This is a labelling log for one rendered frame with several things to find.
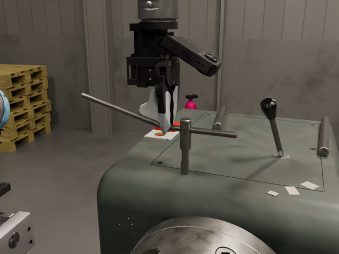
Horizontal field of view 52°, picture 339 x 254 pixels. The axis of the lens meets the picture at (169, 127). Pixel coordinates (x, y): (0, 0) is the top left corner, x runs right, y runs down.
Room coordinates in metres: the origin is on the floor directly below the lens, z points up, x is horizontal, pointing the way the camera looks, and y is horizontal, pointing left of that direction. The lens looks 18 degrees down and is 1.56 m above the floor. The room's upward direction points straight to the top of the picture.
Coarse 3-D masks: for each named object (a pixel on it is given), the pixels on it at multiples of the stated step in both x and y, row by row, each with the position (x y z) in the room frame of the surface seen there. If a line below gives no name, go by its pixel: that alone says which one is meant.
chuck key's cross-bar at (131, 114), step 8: (88, 96) 0.71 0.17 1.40; (104, 104) 0.70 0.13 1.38; (112, 104) 0.69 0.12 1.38; (120, 112) 0.69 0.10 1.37; (128, 112) 0.68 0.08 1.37; (144, 120) 0.66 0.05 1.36; (152, 120) 0.66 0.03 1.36; (176, 128) 0.64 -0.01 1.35; (192, 128) 0.63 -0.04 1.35; (200, 128) 0.63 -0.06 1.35; (224, 136) 0.61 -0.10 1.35; (232, 136) 0.60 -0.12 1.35
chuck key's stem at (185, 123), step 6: (180, 120) 0.64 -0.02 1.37; (186, 120) 0.63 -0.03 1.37; (180, 126) 0.64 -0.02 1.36; (186, 126) 0.63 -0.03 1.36; (180, 132) 0.64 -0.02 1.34; (186, 132) 0.63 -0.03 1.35; (180, 138) 0.64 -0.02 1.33; (186, 138) 0.63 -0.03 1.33; (180, 144) 0.63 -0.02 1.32; (186, 144) 0.63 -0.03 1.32; (186, 150) 0.63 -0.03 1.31; (186, 156) 0.63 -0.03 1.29; (186, 162) 0.63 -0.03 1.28; (186, 168) 0.63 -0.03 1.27; (186, 174) 0.63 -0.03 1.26
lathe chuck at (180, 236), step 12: (168, 228) 0.49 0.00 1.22; (180, 228) 0.48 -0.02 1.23; (192, 228) 0.48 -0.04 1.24; (144, 240) 0.50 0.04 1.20; (156, 240) 0.47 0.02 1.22; (168, 240) 0.45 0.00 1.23; (180, 240) 0.45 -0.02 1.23; (192, 240) 0.44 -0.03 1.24; (204, 240) 0.44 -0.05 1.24; (216, 240) 0.44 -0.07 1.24; (228, 240) 0.45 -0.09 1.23; (132, 252) 0.48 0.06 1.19; (144, 252) 0.45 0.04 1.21; (156, 252) 0.44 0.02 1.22; (168, 252) 0.42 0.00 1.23; (180, 252) 0.42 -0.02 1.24; (192, 252) 0.41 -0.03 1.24; (204, 252) 0.41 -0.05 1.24; (240, 252) 0.43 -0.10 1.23; (252, 252) 0.44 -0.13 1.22
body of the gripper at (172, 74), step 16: (144, 32) 0.65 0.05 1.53; (160, 32) 0.64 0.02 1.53; (144, 48) 0.66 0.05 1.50; (160, 48) 0.64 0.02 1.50; (128, 64) 0.64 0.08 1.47; (144, 64) 0.63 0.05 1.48; (160, 64) 0.62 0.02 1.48; (176, 64) 0.66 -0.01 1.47; (128, 80) 0.64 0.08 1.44; (144, 80) 0.64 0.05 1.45; (176, 80) 0.66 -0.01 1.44
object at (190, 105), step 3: (186, 96) 4.02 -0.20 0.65; (189, 96) 3.98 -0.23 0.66; (192, 96) 4.00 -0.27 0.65; (195, 96) 4.02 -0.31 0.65; (189, 99) 4.02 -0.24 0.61; (192, 99) 4.03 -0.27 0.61; (189, 102) 4.01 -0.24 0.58; (192, 102) 4.01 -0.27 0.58; (186, 105) 4.00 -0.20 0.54; (189, 105) 3.98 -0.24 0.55; (192, 105) 3.98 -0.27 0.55; (195, 105) 4.01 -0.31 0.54; (189, 108) 3.97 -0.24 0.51; (192, 108) 3.97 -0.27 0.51; (195, 108) 3.99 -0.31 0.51
